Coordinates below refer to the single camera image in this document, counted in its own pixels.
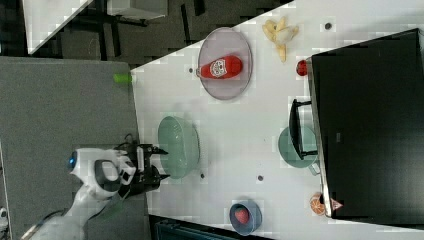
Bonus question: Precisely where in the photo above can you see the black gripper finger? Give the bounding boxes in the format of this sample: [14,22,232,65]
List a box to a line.
[151,146,168,155]
[154,173,170,181]

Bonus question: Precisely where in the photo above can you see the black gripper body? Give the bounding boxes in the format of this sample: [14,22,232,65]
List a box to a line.
[115,134,160,198]

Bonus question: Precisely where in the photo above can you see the green plastic strainer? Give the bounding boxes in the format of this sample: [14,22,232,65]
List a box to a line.
[158,116,200,179]

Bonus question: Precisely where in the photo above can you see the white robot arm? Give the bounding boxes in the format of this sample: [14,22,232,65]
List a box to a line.
[20,141,168,240]

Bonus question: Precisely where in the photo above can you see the green stick in cup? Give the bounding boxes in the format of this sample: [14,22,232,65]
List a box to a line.
[99,198,124,220]

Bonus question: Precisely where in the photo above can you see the green marker pen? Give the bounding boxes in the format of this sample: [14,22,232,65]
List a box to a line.
[113,73,132,83]

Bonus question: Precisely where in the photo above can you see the red strawberry toy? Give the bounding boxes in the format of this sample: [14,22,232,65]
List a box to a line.
[234,208,250,224]

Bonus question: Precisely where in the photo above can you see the blue bowl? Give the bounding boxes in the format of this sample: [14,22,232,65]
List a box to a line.
[229,199,262,236]

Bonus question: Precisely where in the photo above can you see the red ketchup bottle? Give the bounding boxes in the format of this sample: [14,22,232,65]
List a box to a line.
[196,55,243,79]

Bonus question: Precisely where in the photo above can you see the grey floor mat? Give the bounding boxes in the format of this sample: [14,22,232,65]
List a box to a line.
[0,57,138,240]

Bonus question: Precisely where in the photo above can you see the grey round plate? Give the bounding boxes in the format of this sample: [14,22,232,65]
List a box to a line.
[195,27,253,100]

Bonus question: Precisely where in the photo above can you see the green mug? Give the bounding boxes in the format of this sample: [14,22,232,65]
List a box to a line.
[278,127,321,176]

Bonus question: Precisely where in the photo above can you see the orange slice toy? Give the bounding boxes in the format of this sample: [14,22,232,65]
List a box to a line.
[309,193,325,216]

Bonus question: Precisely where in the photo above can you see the small red tomato toy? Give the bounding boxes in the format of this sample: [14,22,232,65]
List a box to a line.
[296,60,308,76]

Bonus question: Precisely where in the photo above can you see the white side table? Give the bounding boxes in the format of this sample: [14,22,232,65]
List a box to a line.
[21,0,93,55]

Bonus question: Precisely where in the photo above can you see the black toaster oven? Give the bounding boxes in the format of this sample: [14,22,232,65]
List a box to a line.
[289,29,424,229]

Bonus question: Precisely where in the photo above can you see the blue black table frame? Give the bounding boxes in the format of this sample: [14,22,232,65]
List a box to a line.
[149,215,271,240]

